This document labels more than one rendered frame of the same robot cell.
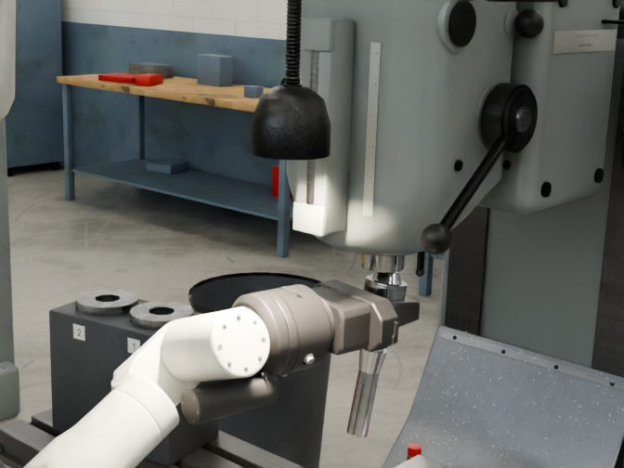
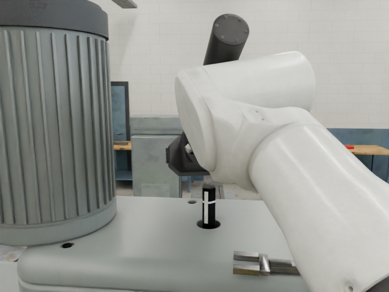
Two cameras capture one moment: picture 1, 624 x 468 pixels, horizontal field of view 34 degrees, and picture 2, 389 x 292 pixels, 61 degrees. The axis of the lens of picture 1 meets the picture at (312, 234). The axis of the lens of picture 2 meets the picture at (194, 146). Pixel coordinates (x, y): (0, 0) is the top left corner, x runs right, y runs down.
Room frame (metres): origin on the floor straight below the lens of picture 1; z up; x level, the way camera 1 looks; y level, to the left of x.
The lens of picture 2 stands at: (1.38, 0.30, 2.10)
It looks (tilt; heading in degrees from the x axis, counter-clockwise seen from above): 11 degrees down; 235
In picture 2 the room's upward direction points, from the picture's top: straight up
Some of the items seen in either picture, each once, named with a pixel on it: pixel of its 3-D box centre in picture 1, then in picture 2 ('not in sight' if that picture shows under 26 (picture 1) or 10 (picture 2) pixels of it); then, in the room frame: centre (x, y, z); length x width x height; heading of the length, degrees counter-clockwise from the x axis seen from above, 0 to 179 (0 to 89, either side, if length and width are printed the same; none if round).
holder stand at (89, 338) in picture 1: (135, 370); not in sight; (1.39, 0.25, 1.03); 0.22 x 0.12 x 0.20; 60
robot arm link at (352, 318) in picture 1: (318, 324); not in sight; (1.03, -0.01, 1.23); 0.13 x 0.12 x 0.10; 39
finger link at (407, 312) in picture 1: (399, 316); not in sight; (1.06, -0.10, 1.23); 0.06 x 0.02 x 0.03; 129
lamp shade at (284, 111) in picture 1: (291, 119); not in sight; (0.91, 0.02, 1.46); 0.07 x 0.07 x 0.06
